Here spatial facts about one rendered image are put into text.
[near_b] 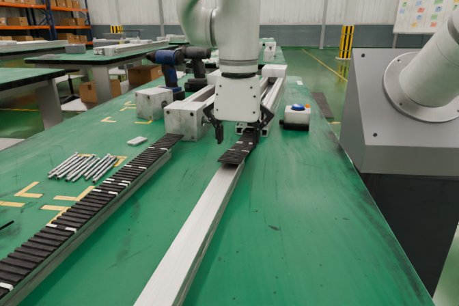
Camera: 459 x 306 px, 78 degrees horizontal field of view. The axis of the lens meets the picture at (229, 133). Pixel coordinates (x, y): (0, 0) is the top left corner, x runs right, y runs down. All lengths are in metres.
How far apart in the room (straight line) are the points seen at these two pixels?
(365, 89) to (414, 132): 0.14
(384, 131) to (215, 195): 0.41
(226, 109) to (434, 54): 0.42
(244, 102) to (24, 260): 0.44
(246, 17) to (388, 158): 0.43
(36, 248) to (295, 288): 0.34
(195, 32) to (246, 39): 0.10
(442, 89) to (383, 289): 0.43
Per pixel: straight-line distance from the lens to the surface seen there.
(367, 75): 0.78
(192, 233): 0.44
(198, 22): 0.60
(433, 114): 0.78
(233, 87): 0.61
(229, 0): 0.59
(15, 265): 0.47
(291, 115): 0.92
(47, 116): 2.68
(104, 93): 3.31
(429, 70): 0.70
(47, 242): 0.49
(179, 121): 0.83
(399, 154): 0.73
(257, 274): 0.43
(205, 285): 0.42
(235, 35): 0.59
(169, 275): 0.39
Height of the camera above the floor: 1.09
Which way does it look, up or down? 21 degrees down
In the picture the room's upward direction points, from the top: straight up
